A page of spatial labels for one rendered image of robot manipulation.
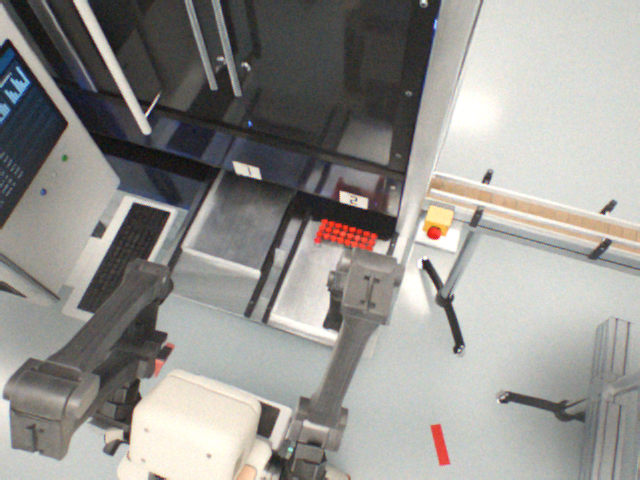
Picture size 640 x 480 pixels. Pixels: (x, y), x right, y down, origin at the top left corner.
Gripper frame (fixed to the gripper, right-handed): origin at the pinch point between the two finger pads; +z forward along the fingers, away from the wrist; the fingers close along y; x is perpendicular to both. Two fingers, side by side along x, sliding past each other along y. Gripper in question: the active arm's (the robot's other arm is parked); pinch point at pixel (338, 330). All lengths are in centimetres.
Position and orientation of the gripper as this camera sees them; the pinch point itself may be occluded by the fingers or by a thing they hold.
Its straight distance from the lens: 151.0
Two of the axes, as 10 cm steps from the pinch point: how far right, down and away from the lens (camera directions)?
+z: -0.1, 6.1, 7.9
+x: -9.5, -2.6, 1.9
